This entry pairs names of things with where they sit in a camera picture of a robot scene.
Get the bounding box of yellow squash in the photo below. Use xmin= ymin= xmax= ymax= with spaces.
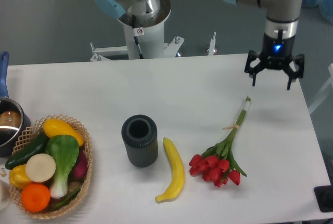
xmin=43 ymin=118 xmax=84 ymax=147

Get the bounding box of white garlic clove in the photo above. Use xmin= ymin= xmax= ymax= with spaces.
xmin=0 ymin=168 xmax=7 ymax=177

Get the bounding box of black device at edge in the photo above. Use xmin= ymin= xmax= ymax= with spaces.
xmin=314 ymin=185 xmax=332 ymax=213

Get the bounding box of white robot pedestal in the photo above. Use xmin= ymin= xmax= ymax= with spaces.
xmin=90 ymin=9 xmax=185 ymax=61

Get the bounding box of green cucumber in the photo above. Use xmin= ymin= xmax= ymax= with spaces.
xmin=5 ymin=131 xmax=49 ymax=170

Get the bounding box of dark grey ribbed vase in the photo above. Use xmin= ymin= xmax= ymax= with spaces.
xmin=121 ymin=114 xmax=158 ymax=168

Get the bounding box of red tulip bouquet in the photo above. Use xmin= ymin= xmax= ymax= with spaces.
xmin=189 ymin=97 xmax=251 ymax=188

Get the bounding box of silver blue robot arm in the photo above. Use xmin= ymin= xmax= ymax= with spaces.
xmin=94 ymin=0 xmax=304 ymax=83

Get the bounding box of woven wicker basket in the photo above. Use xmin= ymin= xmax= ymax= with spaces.
xmin=10 ymin=115 xmax=93 ymax=220

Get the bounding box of yellow banana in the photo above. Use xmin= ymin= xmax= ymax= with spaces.
xmin=155 ymin=137 xmax=185 ymax=203

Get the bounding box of purple eggplant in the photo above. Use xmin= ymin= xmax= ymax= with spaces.
xmin=71 ymin=150 xmax=88 ymax=180

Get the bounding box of orange fruit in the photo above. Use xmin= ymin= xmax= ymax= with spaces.
xmin=20 ymin=183 xmax=50 ymax=213

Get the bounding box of yellow bell pepper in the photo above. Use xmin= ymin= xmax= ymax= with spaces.
xmin=9 ymin=164 xmax=33 ymax=189

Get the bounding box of white plate at left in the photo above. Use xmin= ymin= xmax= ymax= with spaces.
xmin=0 ymin=180 xmax=11 ymax=211

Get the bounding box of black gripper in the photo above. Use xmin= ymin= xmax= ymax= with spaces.
xmin=244 ymin=32 xmax=305 ymax=91

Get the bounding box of green bok choy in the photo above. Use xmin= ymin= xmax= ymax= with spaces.
xmin=45 ymin=135 xmax=79 ymax=199

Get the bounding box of green chili pepper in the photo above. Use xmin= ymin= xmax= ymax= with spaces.
xmin=49 ymin=187 xmax=81 ymax=212

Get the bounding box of white frame at right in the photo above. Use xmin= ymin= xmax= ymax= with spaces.
xmin=308 ymin=63 xmax=332 ymax=115

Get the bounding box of blue handled saucepan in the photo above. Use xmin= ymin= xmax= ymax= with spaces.
xmin=1 ymin=51 xmax=31 ymax=157

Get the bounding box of white round radish slice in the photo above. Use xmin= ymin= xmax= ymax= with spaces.
xmin=25 ymin=153 xmax=56 ymax=182

